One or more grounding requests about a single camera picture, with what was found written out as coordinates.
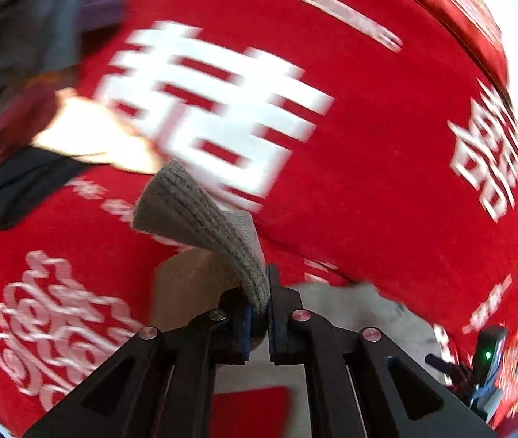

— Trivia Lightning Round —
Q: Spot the grey knit sweater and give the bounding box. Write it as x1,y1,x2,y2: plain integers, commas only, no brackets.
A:
131,158,447,438

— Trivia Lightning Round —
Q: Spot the red wedding bed cover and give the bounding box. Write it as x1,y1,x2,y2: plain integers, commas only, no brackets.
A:
0,0,518,437

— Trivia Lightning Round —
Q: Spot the pile of dark clothes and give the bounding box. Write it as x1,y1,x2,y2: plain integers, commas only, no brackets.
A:
0,0,163,230

